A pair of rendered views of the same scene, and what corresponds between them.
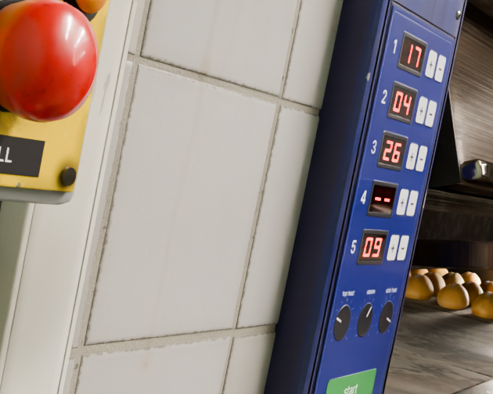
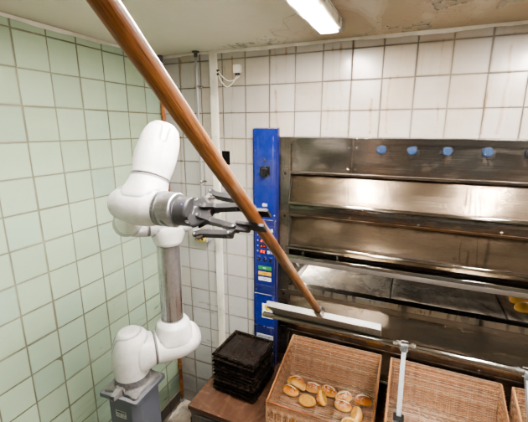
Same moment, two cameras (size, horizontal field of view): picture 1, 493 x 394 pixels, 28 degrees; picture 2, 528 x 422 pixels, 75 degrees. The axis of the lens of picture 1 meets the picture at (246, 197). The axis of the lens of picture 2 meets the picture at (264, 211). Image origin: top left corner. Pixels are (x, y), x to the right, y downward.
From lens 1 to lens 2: 231 cm
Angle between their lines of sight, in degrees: 82
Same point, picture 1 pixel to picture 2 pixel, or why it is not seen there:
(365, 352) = (266, 264)
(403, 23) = not seen: hidden behind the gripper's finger
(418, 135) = not seen: hidden behind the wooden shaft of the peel
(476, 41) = (309, 223)
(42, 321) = (218, 249)
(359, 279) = (261, 254)
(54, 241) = (218, 244)
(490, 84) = (313, 230)
